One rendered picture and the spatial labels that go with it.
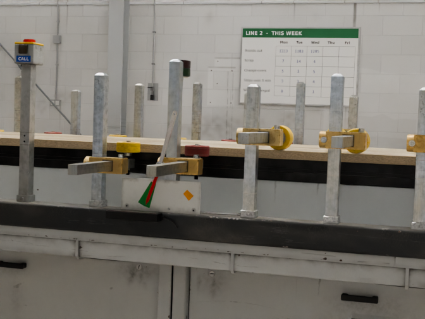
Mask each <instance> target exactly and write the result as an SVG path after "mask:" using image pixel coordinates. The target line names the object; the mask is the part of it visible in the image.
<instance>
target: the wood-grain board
mask: <svg viewBox="0 0 425 319"><path fill-rule="evenodd" d="M92 139H93V135H70V134H41V133H35V137H34V147H51V148H64V149H90V150H92ZM164 140H165V139H157V138H141V137H113V136H107V151H116V143H117V142H119V141H124V142H126V141H131V142H140V152H142V153H161V151H162V148H163V144H164ZM195 144H200V145H204V146H209V155H210V156H231V157H245V145H243V144H237V142H229V141H200V140H185V139H181V149H180V154H185V145H195ZM0 146H20V132H0ZM259 158H270V159H284V160H309V161H328V148H320V147H319V146H317V145H301V144H291V146H290V147H288V148H286V149H282V150H275V149H273V148H271V147H270V146H259ZM341 162H348V163H373V164H387V165H412V166H415V165H416V153H414V152H407V150H406V149H388V148H373V147H369V148H367V149H366V150H365V151H364V152H362V153H358V154H354V153H351V152H349V151H348V150H347V149H342V155H341Z"/></svg>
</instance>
